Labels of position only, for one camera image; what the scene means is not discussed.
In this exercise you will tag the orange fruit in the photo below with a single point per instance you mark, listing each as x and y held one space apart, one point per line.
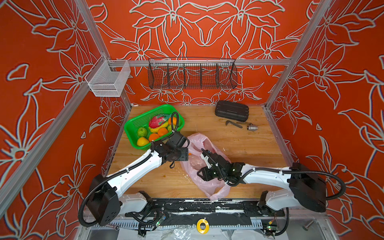
162 131
172 121
153 137

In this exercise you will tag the pink dragon fruit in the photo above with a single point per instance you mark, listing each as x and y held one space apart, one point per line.
158 120

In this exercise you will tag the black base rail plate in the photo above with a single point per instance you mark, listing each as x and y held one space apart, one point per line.
248 207

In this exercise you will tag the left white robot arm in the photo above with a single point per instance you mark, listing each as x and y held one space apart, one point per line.
102 203

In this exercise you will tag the white mesh wall basket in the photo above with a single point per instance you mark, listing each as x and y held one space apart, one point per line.
108 78

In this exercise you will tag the yellow orange mango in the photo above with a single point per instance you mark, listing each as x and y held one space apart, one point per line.
142 141

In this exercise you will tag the yellow banana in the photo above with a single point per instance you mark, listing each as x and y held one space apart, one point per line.
155 130

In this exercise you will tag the black plastic case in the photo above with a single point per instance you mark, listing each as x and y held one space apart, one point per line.
232 111

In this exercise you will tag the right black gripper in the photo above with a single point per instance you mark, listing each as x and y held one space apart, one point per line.
204 176

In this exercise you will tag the metal drill chuck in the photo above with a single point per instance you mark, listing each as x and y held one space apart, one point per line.
252 128

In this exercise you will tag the green plastic basket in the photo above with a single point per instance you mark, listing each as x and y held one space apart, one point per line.
132 125

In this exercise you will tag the black wire wall basket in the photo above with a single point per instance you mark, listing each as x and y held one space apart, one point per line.
192 73

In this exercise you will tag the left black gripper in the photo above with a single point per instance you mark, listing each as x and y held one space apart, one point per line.
185 153

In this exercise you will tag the yellow tape roll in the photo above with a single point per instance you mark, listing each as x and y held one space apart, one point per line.
203 226

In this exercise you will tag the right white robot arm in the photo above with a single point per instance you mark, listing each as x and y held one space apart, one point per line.
298 185

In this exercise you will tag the black hex key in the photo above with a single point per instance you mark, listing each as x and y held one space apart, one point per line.
234 124

